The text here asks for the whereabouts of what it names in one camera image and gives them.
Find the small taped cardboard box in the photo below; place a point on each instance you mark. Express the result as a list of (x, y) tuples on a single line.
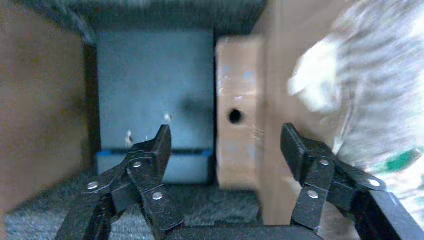
[(236, 82)]

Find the grey block with blue stripe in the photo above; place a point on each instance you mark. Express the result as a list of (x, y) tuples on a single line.
[(152, 79)]

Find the large open cardboard carton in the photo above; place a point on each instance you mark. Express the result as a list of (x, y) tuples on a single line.
[(39, 116)]

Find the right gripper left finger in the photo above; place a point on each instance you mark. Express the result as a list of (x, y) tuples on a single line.
[(145, 172)]

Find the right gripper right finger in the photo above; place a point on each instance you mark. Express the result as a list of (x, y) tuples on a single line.
[(313, 165)]

